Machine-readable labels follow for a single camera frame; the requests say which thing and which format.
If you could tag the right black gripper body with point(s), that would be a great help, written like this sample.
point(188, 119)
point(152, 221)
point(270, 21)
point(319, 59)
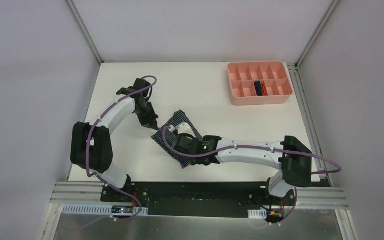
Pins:
point(177, 141)

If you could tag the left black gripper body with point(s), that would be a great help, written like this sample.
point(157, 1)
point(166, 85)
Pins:
point(149, 121)

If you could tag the navy orange underwear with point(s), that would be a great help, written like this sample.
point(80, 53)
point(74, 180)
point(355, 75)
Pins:
point(259, 88)

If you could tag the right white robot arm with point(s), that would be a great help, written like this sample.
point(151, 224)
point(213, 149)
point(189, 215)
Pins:
point(289, 157)

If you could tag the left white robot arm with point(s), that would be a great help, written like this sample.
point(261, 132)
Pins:
point(91, 145)

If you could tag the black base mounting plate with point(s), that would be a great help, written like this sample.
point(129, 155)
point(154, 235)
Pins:
point(208, 199)

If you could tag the pink divided organizer tray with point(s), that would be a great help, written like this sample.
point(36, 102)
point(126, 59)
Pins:
point(274, 75)

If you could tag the right white cable duct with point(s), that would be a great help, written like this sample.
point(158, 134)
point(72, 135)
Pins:
point(257, 214)

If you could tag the white cable duct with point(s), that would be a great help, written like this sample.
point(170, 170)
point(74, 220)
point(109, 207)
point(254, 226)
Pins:
point(104, 210)
point(257, 214)

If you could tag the left white cable duct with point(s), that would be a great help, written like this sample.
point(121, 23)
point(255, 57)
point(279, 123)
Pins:
point(104, 210)

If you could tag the aluminium frame rail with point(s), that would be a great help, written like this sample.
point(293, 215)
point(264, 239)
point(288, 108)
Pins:
point(326, 198)

